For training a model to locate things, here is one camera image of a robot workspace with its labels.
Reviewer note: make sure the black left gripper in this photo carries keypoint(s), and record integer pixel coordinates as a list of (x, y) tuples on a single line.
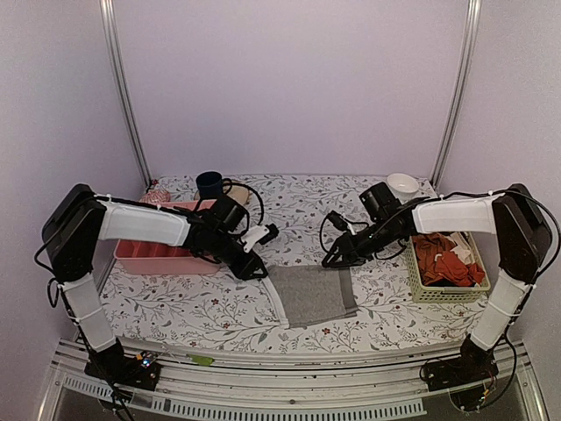
[(253, 262)]

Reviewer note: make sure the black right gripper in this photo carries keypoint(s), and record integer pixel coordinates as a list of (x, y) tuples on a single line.
[(346, 250)]

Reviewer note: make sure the grey boxer underwear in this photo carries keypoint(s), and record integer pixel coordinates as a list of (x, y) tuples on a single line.
[(302, 296)]

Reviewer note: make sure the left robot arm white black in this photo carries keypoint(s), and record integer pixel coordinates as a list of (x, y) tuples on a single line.
[(70, 236)]

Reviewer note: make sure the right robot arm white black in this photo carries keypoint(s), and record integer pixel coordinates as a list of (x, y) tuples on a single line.
[(526, 232)]

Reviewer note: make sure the floral tablecloth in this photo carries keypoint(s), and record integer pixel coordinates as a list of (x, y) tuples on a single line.
[(220, 312)]

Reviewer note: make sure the beige plush toy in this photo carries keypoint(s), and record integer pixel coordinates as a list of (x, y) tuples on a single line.
[(238, 193)]

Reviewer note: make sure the dark blue mug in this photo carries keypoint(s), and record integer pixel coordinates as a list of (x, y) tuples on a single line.
[(212, 185)]

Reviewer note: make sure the white bowl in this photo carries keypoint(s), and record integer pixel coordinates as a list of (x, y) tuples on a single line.
[(402, 185)]

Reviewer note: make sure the pale green plastic basket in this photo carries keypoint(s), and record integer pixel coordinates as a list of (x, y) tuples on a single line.
[(422, 294)]

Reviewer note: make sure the orange clothes in basket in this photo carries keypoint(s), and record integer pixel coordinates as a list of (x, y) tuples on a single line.
[(446, 261)]

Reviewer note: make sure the green tape scrap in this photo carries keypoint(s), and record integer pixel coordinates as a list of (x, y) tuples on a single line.
[(201, 360)]

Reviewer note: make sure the pink divided organizer box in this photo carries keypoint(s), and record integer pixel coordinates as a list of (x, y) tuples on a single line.
[(146, 258)]

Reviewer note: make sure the red white striped cloth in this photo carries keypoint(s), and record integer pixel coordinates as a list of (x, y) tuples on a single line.
[(156, 196)]

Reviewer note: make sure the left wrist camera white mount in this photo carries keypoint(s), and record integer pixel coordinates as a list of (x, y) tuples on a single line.
[(258, 234)]

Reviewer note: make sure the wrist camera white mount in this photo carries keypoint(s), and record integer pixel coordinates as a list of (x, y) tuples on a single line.
[(258, 234), (340, 222)]

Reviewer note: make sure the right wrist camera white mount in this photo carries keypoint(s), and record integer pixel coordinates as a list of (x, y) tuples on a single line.
[(340, 222)]

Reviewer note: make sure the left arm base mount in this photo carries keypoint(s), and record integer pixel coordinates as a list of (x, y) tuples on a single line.
[(113, 366)]

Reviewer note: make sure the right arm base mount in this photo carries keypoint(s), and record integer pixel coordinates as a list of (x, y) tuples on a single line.
[(440, 373)]

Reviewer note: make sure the right aluminium frame post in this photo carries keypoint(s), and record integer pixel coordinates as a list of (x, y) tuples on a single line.
[(468, 46)]

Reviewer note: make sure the aluminium frame post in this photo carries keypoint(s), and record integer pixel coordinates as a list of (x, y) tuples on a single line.
[(117, 67), (468, 46)]

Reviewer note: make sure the left aluminium frame post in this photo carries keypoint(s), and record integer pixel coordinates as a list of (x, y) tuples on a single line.
[(117, 67)]

